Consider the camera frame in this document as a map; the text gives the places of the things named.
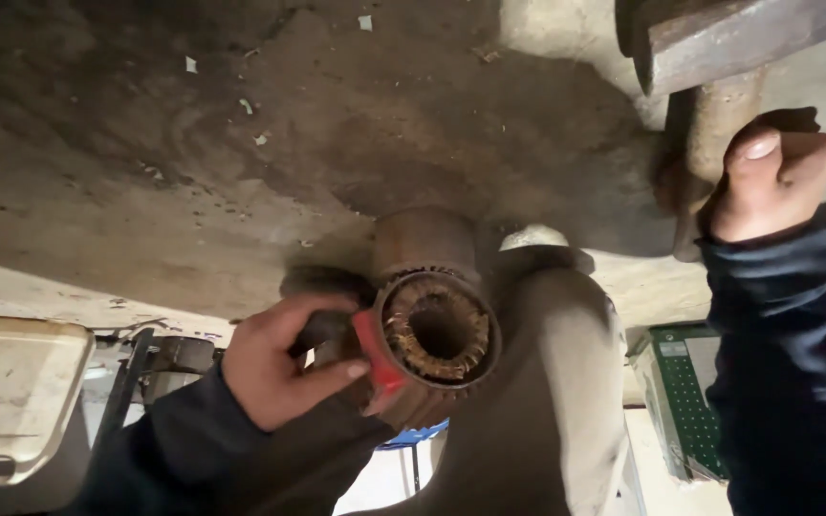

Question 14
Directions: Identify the person's left hand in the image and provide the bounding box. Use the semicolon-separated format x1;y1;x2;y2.
221;292;371;432

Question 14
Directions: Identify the person's right hand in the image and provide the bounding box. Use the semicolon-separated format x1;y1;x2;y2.
700;107;826;245

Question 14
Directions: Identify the dark metal chisel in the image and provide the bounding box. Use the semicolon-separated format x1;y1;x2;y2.
280;265;380;359

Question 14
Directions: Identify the red handled tool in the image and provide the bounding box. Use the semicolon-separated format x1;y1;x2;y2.
350;308;411;418

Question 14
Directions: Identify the rusty steel hammer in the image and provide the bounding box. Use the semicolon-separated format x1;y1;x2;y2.
615;0;826;263

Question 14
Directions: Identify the blue plastic stool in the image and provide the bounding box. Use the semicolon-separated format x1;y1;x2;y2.
376;419;451;495

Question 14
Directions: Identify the rusty motor stator with windings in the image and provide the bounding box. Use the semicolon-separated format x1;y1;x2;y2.
369;208;504;432

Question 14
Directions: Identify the green and white box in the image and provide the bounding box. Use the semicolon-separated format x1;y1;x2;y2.
627;322;731;483

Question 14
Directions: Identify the beige plastic canister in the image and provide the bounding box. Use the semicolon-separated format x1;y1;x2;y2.
0;315;96;490

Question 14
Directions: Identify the black metal frame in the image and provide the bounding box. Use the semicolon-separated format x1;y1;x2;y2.
90;328;219;452

